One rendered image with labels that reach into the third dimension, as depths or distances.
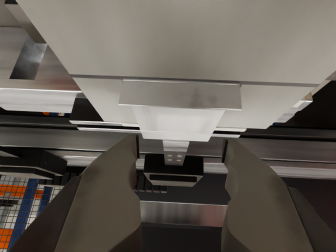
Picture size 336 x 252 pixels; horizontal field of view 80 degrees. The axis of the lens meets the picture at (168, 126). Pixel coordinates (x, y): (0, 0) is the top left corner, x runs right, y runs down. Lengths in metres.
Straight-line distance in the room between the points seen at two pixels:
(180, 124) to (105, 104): 0.08
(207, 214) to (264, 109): 0.12
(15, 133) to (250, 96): 0.54
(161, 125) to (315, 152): 0.43
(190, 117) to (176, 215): 0.10
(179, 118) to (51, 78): 0.16
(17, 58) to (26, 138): 0.30
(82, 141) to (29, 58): 0.25
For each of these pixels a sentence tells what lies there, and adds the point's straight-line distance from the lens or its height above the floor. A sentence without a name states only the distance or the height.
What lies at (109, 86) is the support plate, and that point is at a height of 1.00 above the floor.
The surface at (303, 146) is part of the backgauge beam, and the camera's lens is 0.57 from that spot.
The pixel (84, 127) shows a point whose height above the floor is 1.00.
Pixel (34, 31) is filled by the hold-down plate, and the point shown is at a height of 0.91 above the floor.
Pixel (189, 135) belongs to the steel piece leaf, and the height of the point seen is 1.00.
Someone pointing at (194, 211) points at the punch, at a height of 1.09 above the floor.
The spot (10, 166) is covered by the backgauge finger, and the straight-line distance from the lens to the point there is 0.53.
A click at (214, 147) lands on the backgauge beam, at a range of 0.48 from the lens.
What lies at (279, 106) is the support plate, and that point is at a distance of 0.20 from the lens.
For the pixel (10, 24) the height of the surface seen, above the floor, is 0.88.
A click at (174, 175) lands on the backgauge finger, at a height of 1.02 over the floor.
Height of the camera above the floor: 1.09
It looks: 23 degrees down
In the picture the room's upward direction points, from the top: 177 degrees counter-clockwise
